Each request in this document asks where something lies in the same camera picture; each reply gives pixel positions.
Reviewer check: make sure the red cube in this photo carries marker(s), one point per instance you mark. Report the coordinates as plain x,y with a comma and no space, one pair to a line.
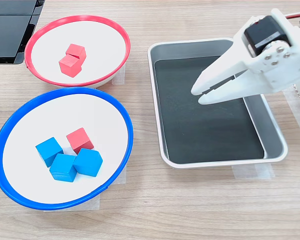
78,140
68,66
75,50

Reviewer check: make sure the steel tray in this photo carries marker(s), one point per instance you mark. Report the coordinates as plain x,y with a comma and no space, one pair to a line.
190,48

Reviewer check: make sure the clear tape strip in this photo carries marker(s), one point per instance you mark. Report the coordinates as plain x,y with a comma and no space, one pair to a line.
90,203
120,75
121,175
252,171
292,117

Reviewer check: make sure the black mat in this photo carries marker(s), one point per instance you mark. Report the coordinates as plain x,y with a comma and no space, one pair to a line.
202,130

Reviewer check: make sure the red-rimmed white plate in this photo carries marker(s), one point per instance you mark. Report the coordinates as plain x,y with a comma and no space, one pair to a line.
102,50

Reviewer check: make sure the blue-rimmed white plate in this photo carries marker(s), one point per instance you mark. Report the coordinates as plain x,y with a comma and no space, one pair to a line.
65,112

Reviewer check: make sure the blue cube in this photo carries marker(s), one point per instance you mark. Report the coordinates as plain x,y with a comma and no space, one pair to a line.
62,167
87,162
48,150

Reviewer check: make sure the black glossy device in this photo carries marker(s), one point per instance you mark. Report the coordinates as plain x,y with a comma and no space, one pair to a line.
7,37

